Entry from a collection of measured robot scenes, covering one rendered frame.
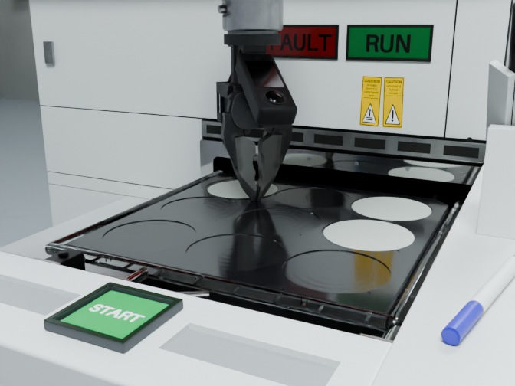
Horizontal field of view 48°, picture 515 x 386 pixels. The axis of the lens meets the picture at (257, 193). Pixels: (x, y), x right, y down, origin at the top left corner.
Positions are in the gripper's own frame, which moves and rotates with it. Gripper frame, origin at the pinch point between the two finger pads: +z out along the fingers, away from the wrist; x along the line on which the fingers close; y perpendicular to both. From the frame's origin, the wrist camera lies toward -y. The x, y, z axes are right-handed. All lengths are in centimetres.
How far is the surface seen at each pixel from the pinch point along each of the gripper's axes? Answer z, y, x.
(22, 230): 91, 266, 55
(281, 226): 1.4, -9.6, 0.1
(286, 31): -20.1, 13.6, -8.8
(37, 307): -4.4, -34.1, 25.2
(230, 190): 1.2, 6.4, 2.0
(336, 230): 1.3, -12.9, -5.3
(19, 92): 80, 918, 99
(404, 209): 1.3, -8.5, -16.7
